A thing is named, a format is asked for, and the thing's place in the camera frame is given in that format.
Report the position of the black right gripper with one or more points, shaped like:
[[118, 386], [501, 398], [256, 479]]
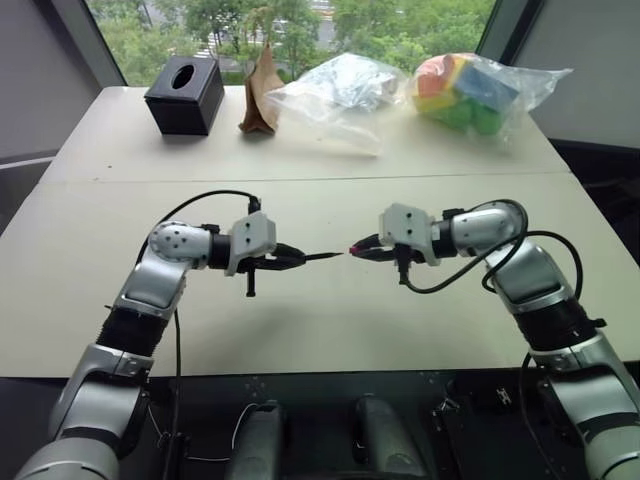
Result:
[[403, 265]]

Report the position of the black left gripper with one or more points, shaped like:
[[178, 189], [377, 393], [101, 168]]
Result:
[[250, 280]]

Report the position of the pink marker cap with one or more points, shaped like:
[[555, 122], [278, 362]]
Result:
[[353, 249]]

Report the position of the thin black marker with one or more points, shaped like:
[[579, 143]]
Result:
[[325, 255]]

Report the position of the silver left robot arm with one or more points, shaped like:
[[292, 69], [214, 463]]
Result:
[[155, 280]]

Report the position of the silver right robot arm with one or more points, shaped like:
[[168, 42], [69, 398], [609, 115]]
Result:
[[530, 270]]

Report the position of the yellow foam block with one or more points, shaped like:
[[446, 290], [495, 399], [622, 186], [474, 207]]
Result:
[[436, 104]]

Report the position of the green foam block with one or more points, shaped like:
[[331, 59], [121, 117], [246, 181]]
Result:
[[470, 116]]

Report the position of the brown paper bag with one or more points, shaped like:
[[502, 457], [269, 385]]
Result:
[[257, 95]]

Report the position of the clear plastic bag with parts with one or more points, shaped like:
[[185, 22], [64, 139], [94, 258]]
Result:
[[340, 85]]

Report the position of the orange foam block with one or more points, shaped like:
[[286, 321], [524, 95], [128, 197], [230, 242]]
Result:
[[431, 80]]

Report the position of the black tissue box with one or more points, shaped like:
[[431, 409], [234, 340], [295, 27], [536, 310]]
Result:
[[185, 110]]

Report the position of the dark rounded shape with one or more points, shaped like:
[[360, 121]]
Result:
[[260, 445], [382, 440]]

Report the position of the blue foam block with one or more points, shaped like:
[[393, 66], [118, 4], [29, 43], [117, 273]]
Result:
[[487, 86]]

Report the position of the clear plastic bag with blocks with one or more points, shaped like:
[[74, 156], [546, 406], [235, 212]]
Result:
[[525, 80]]

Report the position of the window with trees outside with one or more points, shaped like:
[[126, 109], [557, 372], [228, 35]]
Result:
[[150, 40]]

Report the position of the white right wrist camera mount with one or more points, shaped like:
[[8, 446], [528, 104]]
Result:
[[407, 225]]

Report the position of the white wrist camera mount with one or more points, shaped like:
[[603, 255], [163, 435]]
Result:
[[407, 225], [252, 235]]

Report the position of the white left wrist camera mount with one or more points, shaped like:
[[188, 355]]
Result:
[[252, 235]]

